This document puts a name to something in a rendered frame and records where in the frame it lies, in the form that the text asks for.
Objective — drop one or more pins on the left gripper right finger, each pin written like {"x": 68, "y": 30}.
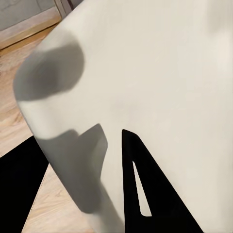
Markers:
{"x": 169, "y": 213}

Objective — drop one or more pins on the bowl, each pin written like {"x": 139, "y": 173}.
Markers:
{"x": 162, "y": 69}

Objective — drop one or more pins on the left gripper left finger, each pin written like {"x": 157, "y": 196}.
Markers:
{"x": 21, "y": 172}

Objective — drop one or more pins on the fixed window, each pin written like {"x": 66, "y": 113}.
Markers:
{"x": 25, "y": 21}

